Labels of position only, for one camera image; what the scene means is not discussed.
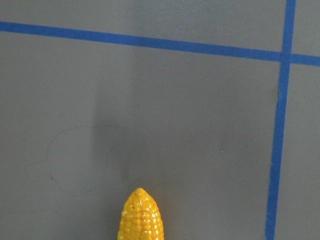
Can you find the yellow corn cob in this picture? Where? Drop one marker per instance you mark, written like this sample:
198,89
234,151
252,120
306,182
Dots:
141,218

